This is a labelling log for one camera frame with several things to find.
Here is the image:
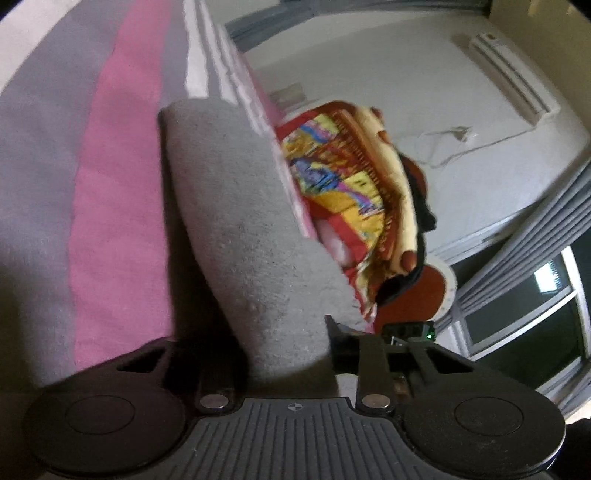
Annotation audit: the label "red heart cushion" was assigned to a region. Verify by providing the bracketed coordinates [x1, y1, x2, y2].
[373, 156, 450, 334]

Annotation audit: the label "striped pink grey bedsheet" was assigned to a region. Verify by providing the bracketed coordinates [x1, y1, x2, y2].
[1, 1, 312, 393]

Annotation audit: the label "grey sweatpants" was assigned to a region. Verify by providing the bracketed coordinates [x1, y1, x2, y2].
[161, 98, 363, 390]

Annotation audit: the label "colourful patterned pillow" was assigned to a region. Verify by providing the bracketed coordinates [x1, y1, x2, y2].
[276, 110, 392, 321]

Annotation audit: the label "white charger cable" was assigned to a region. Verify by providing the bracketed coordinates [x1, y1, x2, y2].
[396, 124, 537, 169]

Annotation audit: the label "white wall socket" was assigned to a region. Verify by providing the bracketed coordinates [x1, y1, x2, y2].
[270, 83, 308, 111]

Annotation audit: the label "black cloth strap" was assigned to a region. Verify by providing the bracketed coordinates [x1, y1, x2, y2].
[375, 151, 438, 306]

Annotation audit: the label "cream brown blanket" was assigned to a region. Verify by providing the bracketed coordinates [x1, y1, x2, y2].
[334, 105, 419, 275]

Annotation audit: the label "white air conditioner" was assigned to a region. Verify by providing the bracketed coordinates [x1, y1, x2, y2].
[468, 33, 561, 127]

